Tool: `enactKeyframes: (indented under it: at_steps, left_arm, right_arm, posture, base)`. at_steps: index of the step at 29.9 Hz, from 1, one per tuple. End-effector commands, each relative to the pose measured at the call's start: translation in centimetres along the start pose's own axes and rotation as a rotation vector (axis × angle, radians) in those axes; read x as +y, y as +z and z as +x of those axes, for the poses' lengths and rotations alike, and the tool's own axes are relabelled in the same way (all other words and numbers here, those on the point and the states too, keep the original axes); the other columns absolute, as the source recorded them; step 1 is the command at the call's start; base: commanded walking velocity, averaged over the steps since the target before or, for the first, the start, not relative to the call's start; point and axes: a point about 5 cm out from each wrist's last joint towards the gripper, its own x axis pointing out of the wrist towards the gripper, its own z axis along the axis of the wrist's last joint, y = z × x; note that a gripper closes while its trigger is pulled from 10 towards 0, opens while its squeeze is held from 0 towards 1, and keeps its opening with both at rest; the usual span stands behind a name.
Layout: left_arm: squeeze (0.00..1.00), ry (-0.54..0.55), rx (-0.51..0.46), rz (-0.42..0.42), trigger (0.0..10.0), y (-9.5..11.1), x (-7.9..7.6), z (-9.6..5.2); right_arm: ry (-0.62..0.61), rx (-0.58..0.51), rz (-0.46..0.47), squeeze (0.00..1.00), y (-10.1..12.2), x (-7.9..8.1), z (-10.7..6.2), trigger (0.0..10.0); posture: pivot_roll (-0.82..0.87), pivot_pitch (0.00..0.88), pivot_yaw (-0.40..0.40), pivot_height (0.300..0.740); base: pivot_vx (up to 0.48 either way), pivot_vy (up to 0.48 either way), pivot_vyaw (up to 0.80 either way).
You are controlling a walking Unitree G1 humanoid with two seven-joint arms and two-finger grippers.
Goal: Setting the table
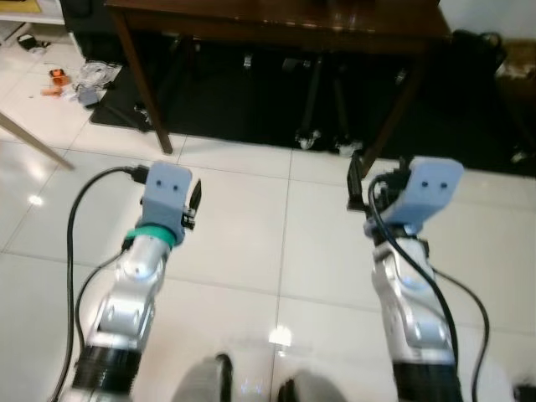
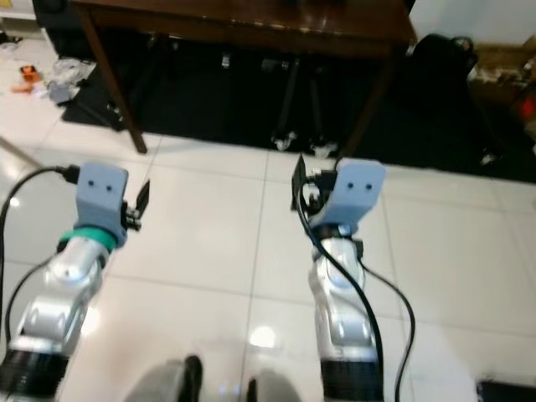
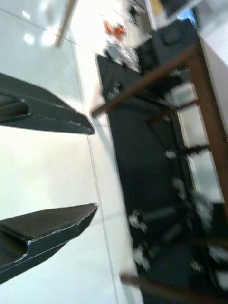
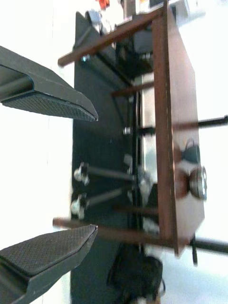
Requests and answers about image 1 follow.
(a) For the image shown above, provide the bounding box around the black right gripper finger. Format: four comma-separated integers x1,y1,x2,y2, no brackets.
347,152,368,211

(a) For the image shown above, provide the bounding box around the black floor mat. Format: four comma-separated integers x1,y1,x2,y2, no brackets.
88,32,536,178

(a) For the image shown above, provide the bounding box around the clear plastic bag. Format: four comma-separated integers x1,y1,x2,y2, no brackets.
74,61,124,107

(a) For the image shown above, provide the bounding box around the black bag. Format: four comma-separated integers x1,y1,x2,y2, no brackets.
451,30,508,89

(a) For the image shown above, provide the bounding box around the grey left robot leg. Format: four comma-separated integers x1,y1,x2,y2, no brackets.
171,353,235,402

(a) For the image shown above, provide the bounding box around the grey robot leg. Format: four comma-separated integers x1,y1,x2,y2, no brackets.
171,353,235,402
276,368,351,402

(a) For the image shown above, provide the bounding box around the light wooden leg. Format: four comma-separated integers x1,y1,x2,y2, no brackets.
0,109,76,171

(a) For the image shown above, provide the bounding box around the small orange tool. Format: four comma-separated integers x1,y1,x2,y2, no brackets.
42,69,75,96

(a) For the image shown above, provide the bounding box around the grey right robot leg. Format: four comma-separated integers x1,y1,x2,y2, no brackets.
276,368,351,402

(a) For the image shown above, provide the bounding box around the flat black device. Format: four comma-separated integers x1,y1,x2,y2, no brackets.
512,384,536,402

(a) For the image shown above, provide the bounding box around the white shelf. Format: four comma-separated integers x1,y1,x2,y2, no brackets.
0,0,68,26

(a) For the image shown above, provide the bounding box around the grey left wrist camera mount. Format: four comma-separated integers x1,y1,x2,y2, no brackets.
140,162,194,236

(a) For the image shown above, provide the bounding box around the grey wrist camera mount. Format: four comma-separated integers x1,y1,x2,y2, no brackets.
140,162,194,236
363,157,465,236

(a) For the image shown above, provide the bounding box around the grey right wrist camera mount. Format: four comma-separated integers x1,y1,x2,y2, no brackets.
363,157,465,236

